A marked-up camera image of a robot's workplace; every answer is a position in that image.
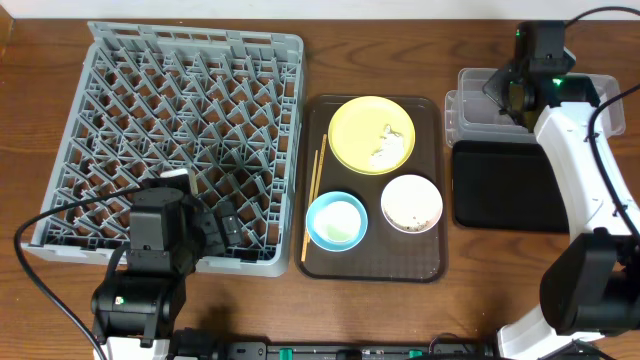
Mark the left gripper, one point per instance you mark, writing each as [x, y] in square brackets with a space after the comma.
[215, 228]

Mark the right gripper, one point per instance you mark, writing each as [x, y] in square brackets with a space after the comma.
[498, 87]

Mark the white tissue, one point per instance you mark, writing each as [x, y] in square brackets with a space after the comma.
[390, 152]

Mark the white bowl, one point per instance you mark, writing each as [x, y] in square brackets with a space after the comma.
[411, 204]

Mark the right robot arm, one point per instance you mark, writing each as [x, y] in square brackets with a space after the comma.
[592, 290]

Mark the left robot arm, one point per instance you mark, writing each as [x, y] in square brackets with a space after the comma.
[139, 300]

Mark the black waste tray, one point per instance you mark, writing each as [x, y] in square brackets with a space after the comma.
[506, 186]

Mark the grey plastic dishwasher rack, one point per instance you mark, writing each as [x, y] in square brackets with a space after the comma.
[226, 104]

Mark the clear plastic bin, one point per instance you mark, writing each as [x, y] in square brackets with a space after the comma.
[471, 115]

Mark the left wooden chopstick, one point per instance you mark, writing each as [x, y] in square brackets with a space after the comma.
[310, 200]

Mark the wooden chopstick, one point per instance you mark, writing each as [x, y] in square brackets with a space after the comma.
[310, 200]
[321, 151]

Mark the light blue bowl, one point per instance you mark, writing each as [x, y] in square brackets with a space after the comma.
[336, 221]

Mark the right wooden chopstick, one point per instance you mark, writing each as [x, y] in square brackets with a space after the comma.
[321, 151]

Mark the yellow round plate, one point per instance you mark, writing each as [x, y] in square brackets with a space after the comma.
[356, 127]

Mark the dark brown serving tray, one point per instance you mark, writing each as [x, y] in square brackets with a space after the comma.
[386, 254]

